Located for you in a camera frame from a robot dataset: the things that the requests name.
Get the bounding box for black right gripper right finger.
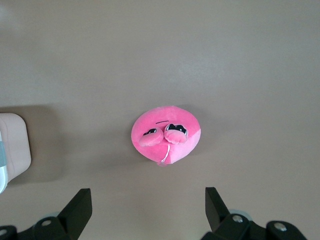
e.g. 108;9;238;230
203;186;307;240

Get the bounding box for pink round plush toy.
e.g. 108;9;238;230
131;104;202;168

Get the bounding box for white plastic box lid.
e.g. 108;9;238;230
0;129;11;195

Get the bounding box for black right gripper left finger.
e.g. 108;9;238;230
0;188;93;240

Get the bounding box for pink translucent storage box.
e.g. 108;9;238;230
0;112;32;186

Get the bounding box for brown table mat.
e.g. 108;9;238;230
0;0;320;240

